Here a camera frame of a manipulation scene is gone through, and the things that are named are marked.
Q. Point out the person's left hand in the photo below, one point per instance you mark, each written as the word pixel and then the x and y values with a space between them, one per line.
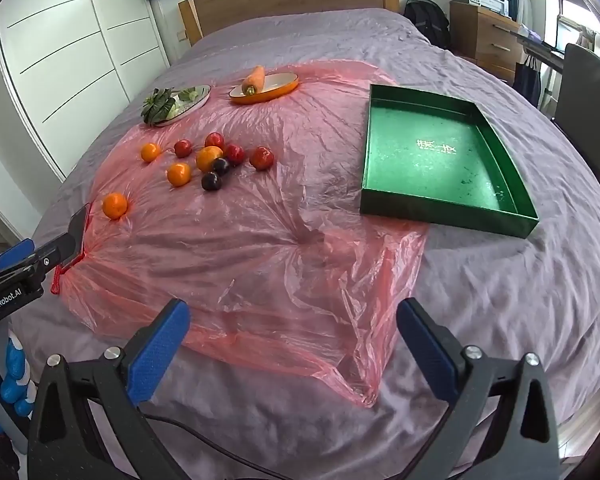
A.
pixel 12 385

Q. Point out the dark purple plum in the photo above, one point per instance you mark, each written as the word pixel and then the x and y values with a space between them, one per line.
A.
pixel 222 166
pixel 211 181

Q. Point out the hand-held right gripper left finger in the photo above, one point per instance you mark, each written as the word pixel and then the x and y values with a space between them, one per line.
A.
pixel 160 350

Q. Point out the wooden headboard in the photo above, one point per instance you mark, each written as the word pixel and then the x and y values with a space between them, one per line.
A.
pixel 280 0

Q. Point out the dark blue bag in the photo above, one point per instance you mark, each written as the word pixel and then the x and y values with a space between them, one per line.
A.
pixel 527 80

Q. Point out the wall switch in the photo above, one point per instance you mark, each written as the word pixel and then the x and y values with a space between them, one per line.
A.
pixel 181 36

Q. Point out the carrot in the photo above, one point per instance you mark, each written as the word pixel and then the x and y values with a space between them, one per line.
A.
pixel 255 80

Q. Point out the orange mandarin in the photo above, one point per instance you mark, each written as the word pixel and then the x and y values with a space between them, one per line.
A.
pixel 207 156
pixel 150 152
pixel 179 174
pixel 115 206

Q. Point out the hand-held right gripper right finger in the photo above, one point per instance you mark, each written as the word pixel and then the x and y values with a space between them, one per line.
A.
pixel 427 350

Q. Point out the pink plastic sheet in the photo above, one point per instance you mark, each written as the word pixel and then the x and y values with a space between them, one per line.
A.
pixel 260 260

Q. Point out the black backpack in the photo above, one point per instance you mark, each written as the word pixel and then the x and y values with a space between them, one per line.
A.
pixel 427 20

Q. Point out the orange oval dish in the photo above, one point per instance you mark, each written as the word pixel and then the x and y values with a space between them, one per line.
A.
pixel 285 85

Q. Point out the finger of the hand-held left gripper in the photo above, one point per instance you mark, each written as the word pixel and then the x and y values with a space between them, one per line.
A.
pixel 75 232
pixel 15 255

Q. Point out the red plum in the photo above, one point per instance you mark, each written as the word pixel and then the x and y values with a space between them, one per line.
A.
pixel 261 158
pixel 214 140
pixel 235 154

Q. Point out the purple bedsheet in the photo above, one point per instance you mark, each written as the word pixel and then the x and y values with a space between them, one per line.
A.
pixel 505 300

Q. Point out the white wardrobe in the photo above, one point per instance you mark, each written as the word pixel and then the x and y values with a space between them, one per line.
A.
pixel 70 50

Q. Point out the white green-rimmed plate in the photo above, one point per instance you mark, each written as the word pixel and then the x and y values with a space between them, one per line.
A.
pixel 199 97

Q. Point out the red apple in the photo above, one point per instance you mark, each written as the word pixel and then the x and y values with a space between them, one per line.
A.
pixel 182 148

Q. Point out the green tray box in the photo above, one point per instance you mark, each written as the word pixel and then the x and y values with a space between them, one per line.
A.
pixel 430 160

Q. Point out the desk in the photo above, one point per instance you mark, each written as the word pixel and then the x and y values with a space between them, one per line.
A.
pixel 540 47

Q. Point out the grey chair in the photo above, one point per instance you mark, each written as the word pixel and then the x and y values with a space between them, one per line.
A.
pixel 590 100

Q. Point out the green bok choy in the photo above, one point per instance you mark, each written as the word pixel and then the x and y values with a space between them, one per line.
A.
pixel 157 105

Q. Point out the wooden dresser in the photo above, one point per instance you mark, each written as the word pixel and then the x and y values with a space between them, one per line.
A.
pixel 485 40

